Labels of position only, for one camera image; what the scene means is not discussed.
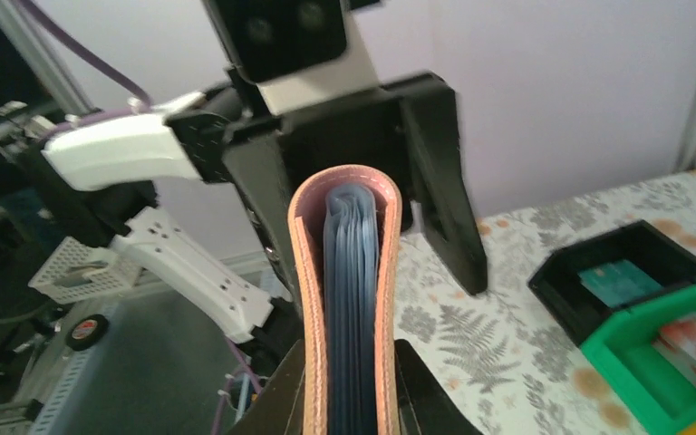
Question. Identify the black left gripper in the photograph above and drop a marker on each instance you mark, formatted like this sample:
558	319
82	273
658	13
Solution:
407	129

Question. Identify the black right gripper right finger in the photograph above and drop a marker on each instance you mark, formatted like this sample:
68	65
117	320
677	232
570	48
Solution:
424	406

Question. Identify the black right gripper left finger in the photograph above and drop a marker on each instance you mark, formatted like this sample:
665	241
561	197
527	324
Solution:
279	409

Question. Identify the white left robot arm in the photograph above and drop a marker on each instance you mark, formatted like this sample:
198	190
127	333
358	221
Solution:
97	180

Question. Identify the teal card stack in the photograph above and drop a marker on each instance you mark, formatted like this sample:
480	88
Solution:
618	283

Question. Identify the floral tablecloth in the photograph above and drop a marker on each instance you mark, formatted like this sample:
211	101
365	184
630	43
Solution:
500	356

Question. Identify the black storage bin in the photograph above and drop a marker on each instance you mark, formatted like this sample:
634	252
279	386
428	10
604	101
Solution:
557	285

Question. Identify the black tape roll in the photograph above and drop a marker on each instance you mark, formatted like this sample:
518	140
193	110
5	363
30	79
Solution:
87	332

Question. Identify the green storage bin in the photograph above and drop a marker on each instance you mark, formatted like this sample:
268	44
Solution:
622	351

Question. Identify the white perforated basket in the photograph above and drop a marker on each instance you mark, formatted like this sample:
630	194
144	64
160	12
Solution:
75	272

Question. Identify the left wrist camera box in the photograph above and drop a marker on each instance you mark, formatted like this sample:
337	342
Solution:
296	53

